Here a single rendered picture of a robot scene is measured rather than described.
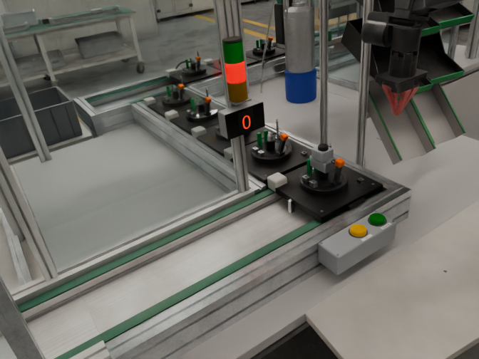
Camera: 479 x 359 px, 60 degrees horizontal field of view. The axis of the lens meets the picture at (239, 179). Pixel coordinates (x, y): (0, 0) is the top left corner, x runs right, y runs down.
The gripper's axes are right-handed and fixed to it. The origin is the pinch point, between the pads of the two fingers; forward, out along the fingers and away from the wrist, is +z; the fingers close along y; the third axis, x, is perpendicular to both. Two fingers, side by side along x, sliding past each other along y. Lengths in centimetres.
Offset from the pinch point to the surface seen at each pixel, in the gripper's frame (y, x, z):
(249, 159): 13, -46, 28
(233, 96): 26.6, -29.6, -2.6
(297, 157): 0.6, -35.7, 28.0
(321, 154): 7.4, -17.2, 16.4
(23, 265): 88, -51, 37
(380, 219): 6.5, 4.3, 26.5
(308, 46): -53, -93, 13
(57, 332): 85, -18, 34
